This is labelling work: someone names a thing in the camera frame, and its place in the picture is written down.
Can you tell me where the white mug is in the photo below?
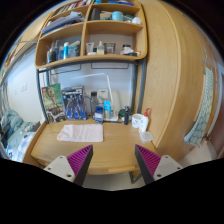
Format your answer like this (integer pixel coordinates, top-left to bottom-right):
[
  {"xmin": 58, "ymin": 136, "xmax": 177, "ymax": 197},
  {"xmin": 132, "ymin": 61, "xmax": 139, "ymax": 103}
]
[{"xmin": 132, "ymin": 114, "xmax": 142, "ymax": 128}]

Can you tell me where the black cylindrical bottle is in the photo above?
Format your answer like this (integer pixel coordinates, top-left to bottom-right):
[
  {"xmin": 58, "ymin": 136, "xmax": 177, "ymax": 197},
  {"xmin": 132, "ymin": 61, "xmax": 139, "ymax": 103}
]
[{"xmin": 124, "ymin": 106, "xmax": 129, "ymax": 125}]

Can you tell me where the small blue box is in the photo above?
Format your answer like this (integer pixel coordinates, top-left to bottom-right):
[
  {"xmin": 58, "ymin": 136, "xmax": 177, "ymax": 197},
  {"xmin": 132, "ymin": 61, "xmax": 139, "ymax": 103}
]
[{"xmin": 95, "ymin": 106, "xmax": 103, "ymax": 123}]

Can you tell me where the light pink folded towel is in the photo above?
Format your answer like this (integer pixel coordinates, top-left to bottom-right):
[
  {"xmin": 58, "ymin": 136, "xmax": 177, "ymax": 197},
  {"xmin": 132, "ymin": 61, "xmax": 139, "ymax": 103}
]
[{"xmin": 57, "ymin": 124, "xmax": 103, "ymax": 142}]

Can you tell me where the clear bottle on shelf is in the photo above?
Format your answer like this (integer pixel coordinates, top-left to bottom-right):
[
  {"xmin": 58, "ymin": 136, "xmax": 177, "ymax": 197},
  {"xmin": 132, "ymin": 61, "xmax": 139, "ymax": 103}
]
[{"xmin": 97, "ymin": 41, "xmax": 105, "ymax": 55}]

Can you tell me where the green patterned hanging towel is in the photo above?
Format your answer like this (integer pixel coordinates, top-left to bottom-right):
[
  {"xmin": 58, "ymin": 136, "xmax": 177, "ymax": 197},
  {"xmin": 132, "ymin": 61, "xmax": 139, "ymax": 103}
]
[{"xmin": 183, "ymin": 65, "xmax": 214, "ymax": 148}]

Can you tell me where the teal cup on shelf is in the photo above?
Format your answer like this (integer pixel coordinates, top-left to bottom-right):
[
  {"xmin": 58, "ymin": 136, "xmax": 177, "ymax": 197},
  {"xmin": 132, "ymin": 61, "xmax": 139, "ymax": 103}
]
[{"xmin": 112, "ymin": 11, "xmax": 123, "ymax": 21}]

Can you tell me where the blue robot model box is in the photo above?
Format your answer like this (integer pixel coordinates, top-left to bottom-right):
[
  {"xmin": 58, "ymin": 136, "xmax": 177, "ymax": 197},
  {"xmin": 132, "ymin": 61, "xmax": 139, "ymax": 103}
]
[{"xmin": 62, "ymin": 87, "xmax": 86, "ymax": 120}]

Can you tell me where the glass jar on shelf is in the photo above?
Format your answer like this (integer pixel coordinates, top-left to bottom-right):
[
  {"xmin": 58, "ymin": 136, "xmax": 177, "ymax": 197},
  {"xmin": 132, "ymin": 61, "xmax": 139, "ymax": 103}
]
[{"xmin": 104, "ymin": 42, "xmax": 116, "ymax": 54}]

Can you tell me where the white tube on shelf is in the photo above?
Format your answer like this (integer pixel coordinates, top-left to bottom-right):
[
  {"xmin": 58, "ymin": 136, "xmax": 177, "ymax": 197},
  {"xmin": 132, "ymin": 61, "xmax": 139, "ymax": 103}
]
[{"xmin": 86, "ymin": 42, "xmax": 94, "ymax": 55}]

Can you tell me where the bed with teal bedding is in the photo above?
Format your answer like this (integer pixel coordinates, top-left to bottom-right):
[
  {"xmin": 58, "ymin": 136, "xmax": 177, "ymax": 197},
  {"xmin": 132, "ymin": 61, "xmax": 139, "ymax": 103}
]
[{"xmin": 0, "ymin": 109, "xmax": 40, "ymax": 162}]

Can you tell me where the light blue carton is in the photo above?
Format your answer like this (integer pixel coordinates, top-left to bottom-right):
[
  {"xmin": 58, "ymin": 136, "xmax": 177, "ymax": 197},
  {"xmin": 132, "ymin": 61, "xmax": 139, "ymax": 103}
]
[{"xmin": 104, "ymin": 101, "xmax": 111, "ymax": 119}]

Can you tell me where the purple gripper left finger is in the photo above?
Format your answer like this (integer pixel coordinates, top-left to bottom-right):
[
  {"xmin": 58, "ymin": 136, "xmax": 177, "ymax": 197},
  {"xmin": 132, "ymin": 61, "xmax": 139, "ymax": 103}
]
[{"xmin": 44, "ymin": 145, "xmax": 93, "ymax": 186}]

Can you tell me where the wooden wardrobe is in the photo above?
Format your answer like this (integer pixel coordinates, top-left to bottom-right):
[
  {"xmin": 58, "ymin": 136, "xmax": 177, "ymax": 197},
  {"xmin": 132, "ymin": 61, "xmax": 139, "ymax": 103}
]
[{"xmin": 136, "ymin": 0, "xmax": 217, "ymax": 160}]

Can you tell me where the stack of papers on shelf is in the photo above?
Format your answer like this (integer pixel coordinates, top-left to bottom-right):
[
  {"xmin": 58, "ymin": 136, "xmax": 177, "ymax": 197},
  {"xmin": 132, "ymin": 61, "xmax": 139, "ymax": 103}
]
[{"xmin": 42, "ymin": 12, "xmax": 85, "ymax": 33}]

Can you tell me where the green Groot toy box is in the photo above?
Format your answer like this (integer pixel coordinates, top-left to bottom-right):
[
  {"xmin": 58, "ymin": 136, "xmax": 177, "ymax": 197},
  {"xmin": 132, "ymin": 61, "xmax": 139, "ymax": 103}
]
[{"xmin": 42, "ymin": 83, "xmax": 66, "ymax": 123}]

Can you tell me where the blue spray bottle on shelf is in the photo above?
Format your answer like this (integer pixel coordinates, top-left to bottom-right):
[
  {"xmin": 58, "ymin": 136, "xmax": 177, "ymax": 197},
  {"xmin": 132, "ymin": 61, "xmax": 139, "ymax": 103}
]
[{"xmin": 63, "ymin": 42, "xmax": 69, "ymax": 59}]

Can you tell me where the clear plastic container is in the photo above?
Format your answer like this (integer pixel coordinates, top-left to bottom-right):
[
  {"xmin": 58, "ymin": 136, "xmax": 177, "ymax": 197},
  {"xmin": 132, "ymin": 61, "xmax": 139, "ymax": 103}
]
[{"xmin": 140, "ymin": 131, "xmax": 153, "ymax": 143}]

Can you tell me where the white desk lamp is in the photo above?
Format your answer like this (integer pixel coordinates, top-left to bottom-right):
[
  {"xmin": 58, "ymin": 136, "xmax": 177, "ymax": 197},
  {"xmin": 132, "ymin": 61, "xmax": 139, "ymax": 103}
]
[{"xmin": 71, "ymin": 72, "xmax": 120, "ymax": 123}]

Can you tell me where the white pump bottle red cap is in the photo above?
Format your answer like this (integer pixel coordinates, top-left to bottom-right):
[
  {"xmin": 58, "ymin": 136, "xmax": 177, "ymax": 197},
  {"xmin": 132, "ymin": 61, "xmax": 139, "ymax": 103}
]
[{"xmin": 139, "ymin": 108, "xmax": 150, "ymax": 133}]

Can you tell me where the dark water bottle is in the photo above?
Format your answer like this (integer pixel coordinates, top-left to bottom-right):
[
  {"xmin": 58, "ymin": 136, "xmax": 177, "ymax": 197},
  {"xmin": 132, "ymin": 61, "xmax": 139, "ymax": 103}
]
[{"xmin": 90, "ymin": 91, "xmax": 98, "ymax": 118}]

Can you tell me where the wooden wall shelf unit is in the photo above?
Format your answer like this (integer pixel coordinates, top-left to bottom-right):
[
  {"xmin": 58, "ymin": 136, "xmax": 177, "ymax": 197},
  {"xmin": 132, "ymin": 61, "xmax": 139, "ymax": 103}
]
[{"xmin": 35, "ymin": 0, "xmax": 148, "ymax": 69}]

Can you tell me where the wooden desk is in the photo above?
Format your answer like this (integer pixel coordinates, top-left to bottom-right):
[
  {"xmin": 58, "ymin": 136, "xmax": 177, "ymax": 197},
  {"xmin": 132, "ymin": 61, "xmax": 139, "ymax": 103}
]
[{"xmin": 22, "ymin": 118, "xmax": 158, "ymax": 176}]

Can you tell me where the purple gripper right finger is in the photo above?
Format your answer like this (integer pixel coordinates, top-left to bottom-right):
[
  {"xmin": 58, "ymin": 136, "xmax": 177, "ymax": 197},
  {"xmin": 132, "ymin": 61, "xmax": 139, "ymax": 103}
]
[{"xmin": 135, "ymin": 145, "xmax": 182, "ymax": 184}]

